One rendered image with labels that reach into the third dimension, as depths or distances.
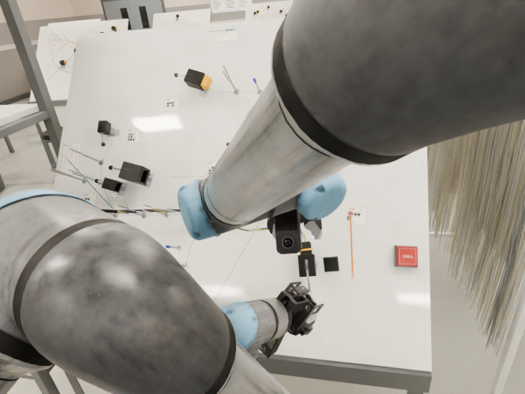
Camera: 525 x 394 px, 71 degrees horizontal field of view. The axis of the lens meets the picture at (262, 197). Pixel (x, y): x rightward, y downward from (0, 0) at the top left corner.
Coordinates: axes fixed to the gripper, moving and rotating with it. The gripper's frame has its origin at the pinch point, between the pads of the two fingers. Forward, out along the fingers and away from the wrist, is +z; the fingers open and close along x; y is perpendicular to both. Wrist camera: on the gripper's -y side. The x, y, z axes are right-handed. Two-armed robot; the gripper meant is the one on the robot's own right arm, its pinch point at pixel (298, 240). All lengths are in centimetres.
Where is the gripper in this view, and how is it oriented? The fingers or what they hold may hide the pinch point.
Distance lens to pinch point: 82.1
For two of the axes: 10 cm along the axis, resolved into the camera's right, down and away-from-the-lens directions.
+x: -9.8, 1.0, 1.9
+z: 2.1, 5.8, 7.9
